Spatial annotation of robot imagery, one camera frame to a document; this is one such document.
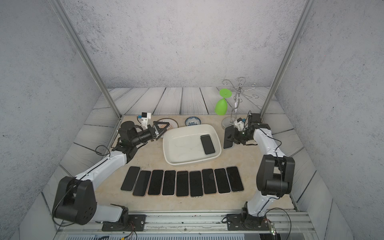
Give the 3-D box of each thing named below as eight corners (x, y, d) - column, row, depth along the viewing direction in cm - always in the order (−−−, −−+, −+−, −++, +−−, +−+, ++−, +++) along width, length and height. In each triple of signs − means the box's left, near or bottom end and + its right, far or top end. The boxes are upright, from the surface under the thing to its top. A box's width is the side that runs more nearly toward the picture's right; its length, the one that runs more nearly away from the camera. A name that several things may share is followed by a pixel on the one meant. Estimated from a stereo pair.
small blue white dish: (185, 126, 115) (185, 123, 112) (185, 119, 120) (185, 116, 117) (201, 126, 115) (201, 123, 112) (200, 119, 120) (201, 116, 117)
